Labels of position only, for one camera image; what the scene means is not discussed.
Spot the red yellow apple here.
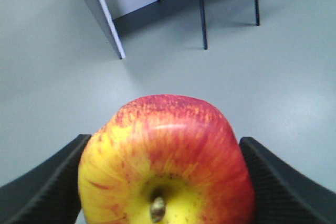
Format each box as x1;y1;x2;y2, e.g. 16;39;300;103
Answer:
78;94;256;223

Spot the grey panel board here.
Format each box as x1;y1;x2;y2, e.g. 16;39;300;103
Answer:
84;0;126;60

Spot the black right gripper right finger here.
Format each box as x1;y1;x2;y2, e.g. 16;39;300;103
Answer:
239;137;335;223

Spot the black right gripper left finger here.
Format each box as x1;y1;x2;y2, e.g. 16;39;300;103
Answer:
1;134;91;223

